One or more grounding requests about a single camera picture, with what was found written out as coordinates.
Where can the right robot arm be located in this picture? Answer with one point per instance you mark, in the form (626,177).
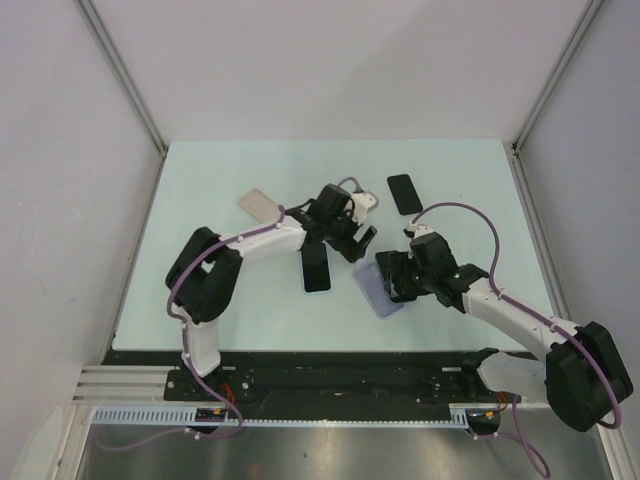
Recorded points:
(577,370)

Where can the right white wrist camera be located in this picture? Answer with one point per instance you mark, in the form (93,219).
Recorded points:
(419,234)

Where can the beige phone case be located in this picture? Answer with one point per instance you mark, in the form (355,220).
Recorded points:
(261,207)

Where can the left aluminium frame post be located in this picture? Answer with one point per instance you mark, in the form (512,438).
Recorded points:
(117,65)

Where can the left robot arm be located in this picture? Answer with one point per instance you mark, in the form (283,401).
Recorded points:
(203,278)

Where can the aluminium frame post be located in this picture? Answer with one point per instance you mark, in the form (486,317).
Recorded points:
(575,41)
(117,65)

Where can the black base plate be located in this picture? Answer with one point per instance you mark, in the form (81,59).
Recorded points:
(361,385)

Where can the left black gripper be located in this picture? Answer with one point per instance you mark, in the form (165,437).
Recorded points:
(349,247)

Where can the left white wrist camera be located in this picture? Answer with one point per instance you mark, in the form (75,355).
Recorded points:
(363,203)

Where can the white slotted cable duct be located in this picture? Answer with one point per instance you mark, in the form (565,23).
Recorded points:
(209,416)

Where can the black phone blue edge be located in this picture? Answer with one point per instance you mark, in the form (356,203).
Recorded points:
(316,272)

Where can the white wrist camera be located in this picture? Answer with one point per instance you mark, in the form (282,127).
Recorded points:
(419,234)
(363,203)

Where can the aluminium front rail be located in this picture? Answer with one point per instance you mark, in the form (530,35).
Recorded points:
(122,385)

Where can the right aluminium frame post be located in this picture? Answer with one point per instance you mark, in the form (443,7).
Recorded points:
(575,41)

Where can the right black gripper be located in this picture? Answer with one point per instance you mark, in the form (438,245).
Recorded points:
(407,261)

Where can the purple phone case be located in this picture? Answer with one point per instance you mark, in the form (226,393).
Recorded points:
(370,281)

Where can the light blue phone case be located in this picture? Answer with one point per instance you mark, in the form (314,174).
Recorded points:
(301,272)

